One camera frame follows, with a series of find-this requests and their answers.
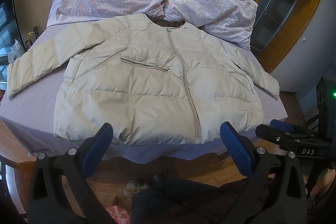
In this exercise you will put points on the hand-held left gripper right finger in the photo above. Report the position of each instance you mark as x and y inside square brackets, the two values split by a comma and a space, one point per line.
[236, 148]

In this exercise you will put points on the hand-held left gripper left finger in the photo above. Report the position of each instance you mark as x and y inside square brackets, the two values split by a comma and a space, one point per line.
[97, 146]

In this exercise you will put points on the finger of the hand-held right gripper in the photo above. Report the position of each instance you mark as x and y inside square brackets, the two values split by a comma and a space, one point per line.
[282, 124]
[275, 138]

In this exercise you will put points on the cream puffer jacket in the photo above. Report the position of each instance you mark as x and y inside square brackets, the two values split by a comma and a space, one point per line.
[147, 82]

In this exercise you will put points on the small cream plush toy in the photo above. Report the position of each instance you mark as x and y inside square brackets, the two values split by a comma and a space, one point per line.
[133, 187]

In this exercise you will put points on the person's dark trouser legs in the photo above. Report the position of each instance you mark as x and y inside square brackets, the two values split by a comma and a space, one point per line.
[189, 200]

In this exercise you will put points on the pink patterned item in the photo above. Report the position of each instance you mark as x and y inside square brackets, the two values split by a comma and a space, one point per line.
[118, 214]

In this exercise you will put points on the bed with lavender sheet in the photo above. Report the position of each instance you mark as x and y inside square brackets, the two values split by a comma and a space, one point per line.
[36, 100]

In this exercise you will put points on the wooden framed glass door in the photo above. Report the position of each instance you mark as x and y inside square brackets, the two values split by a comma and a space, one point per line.
[283, 3]

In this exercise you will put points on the clear plastic bag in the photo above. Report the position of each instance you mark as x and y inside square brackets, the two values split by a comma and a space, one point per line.
[16, 49]

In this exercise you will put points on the small yellow item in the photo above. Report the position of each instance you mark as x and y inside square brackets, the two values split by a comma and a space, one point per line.
[29, 36]

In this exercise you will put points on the window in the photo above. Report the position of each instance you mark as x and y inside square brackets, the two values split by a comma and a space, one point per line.
[5, 29]

